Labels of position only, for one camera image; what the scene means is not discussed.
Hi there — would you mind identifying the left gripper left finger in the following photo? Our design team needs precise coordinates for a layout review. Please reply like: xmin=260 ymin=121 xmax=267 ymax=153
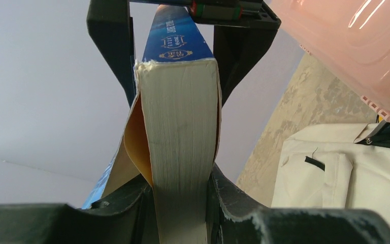
xmin=0 ymin=175 xmax=158 ymax=243

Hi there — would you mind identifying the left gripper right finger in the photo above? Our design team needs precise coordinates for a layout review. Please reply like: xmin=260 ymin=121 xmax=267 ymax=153
xmin=207 ymin=165 xmax=390 ymax=243

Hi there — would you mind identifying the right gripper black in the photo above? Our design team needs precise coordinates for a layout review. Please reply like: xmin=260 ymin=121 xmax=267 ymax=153
xmin=137 ymin=0 xmax=281 ymax=104

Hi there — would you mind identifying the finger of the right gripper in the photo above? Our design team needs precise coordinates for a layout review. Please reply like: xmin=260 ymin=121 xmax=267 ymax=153
xmin=86 ymin=0 xmax=136 ymax=106

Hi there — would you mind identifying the blue orange book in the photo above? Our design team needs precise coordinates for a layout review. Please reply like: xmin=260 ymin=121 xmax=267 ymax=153
xmin=81 ymin=4 xmax=223 ymax=244

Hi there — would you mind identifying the beige backpack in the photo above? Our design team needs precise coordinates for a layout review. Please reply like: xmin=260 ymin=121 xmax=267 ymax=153
xmin=271 ymin=121 xmax=390 ymax=225

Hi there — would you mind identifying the orange translucent plastic box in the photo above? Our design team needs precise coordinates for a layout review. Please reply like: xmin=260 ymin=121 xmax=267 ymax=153
xmin=271 ymin=1 xmax=390 ymax=123

